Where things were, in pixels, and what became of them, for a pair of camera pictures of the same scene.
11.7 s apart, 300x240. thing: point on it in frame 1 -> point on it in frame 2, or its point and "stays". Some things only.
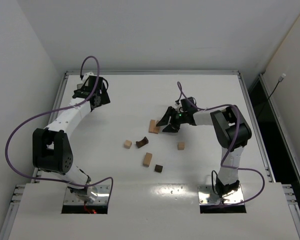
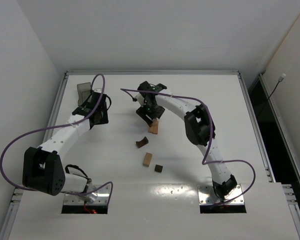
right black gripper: [175, 119] -> [150, 111]
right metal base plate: [207, 196] stays
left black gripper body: [103, 97] -> [100, 117]
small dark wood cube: [158, 168] stays
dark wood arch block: [140, 143] stays
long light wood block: [147, 159] stays
